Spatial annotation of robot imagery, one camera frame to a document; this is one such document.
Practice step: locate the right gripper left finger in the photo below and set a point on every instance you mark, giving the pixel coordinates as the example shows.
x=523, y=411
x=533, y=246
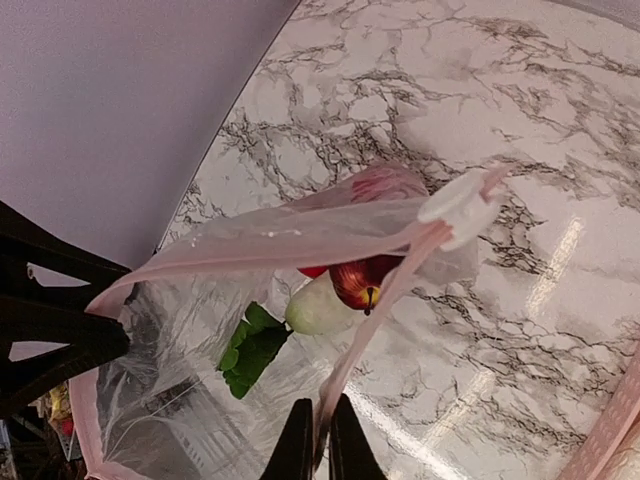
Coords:
x=292, y=457

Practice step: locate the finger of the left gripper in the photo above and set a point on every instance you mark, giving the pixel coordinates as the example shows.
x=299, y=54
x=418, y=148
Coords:
x=24, y=242
x=86, y=341

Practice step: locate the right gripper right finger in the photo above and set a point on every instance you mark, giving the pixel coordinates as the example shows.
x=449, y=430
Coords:
x=350, y=455

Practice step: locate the clear zip top bag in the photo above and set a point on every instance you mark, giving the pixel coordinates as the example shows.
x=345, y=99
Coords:
x=164, y=411

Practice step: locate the white radish with leaves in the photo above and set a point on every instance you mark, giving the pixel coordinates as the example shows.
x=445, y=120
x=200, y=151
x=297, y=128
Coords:
x=315, y=309

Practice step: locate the red apple toy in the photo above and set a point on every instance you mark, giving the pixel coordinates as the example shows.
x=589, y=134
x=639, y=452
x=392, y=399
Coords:
x=358, y=283

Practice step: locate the pink perforated plastic basket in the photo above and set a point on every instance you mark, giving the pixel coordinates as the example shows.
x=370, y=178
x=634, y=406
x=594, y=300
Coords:
x=610, y=429

